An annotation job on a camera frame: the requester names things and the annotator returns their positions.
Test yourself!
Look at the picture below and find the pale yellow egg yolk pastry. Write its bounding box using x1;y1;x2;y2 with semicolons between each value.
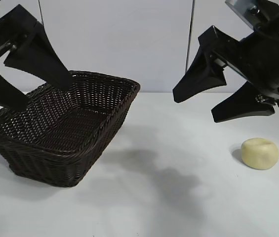
240;137;279;170

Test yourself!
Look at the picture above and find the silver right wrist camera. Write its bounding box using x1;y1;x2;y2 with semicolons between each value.
224;0;256;28

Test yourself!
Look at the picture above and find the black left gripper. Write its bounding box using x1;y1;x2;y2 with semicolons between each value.
0;3;71;112

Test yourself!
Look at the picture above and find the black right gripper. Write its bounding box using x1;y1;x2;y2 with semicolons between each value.
172;14;279;123

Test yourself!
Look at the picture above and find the dark brown wicker basket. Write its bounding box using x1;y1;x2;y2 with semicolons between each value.
0;70;141;188

